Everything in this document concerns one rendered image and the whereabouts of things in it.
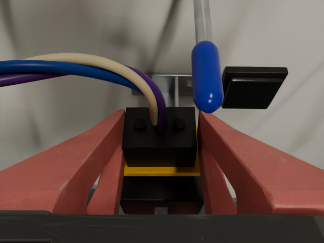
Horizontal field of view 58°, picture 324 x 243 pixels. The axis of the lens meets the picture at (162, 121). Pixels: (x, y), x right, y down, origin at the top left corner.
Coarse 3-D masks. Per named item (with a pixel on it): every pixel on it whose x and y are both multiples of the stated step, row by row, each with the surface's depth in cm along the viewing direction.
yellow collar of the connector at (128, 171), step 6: (198, 156) 13; (198, 162) 13; (126, 168) 13; (132, 168) 13; (138, 168) 13; (144, 168) 13; (150, 168) 13; (156, 168) 13; (162, 168) 13; (168, 168) 13; (174, 168) 13; (180, 168) 13; (186, 168) 13; (192, 168) 13; (198, 168) 13; (126, 174) 13; (132, 174) 13; (138, 174) 13; (144, 174) 13; (150, 174) 13; (156, 174) 13; (162, 174) 13; (168, 174) 13; (174, 174) 13; (180, 174) 13; (186, 174) 13; (192, 174) 13; (198, 174) 13
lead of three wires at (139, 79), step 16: (0, 64) 7; (16, 64) 7; (32, 64) 7; (48, 64) 7; (64, 64) 8; (80, 64) 8; (96, 64) 8; (112, 64) 8; (0, 80) 7; (16, 80) 7; (32, 80) 8; (112, 80) 9; (128, 80) 9; (144, 80) 9; (160, 96) 10; (160, 112) 11; (160, 128) 12
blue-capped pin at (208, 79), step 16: (208, 0) 9; (208, 16) 9; (208, 32) 8; (208, 48) 8; (192, 64) 8; (208, 64) 8; (192, 80) 8; (208, 80) 7; (208, 96) 7; (208, 112) 8
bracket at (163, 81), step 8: (160, 80) 20; (168, 80) 20; (176, 80) 20; (184, 80) 20; (160, 88) 21; (168, 88) 21; (176, 88) 19; (184, 88) 20; (168, 96) 21; (176, 96) 19; (168, 104) 21; (176, 104) 19
